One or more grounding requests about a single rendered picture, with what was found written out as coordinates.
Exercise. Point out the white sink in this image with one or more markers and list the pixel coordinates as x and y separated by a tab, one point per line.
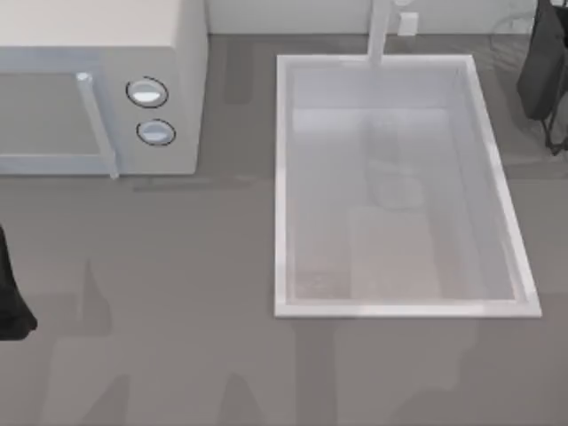
399	199

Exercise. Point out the tall white tap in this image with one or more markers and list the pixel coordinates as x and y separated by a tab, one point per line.
378	31

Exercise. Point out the pale microwave oven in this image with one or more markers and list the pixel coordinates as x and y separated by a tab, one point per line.
186	66

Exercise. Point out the small microwave knob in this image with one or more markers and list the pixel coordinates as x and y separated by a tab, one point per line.
155	131

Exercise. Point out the large microwave knob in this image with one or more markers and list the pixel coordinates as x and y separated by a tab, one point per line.
147	92

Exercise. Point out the microwave glass door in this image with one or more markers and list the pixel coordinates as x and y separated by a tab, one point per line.
40	115

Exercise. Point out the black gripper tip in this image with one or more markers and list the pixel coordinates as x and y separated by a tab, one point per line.
11	306

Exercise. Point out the white wall socket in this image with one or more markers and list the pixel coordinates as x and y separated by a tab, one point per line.
408	23

